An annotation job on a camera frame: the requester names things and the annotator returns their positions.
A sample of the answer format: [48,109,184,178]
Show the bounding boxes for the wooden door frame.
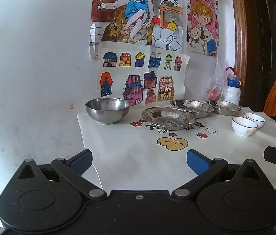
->
[232,0,260,110]

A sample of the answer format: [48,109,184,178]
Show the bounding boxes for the white blue water bottle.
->
[225,67,241,105]

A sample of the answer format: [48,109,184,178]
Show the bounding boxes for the child with fan drawing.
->
[90,0,183,59]

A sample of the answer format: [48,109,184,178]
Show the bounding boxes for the white ceramic bowl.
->
[244,112,266,129]
[232,116,258,137]

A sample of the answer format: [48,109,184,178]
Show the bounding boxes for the deep steel bowl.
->
[85,98,130,125]

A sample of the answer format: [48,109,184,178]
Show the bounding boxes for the girl with puppy drawing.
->
[187,0,220,57]

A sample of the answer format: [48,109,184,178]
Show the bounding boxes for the white cartoon table mat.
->
[77,109,276,192]

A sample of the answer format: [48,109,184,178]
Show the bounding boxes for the clear plastic bag red contents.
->
[205,53,227,100]

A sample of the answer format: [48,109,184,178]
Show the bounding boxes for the steel plate with sticker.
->
[141,106,197,130]

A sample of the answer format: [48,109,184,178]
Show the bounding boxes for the coloured houses drawing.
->
[96,41,190,108]

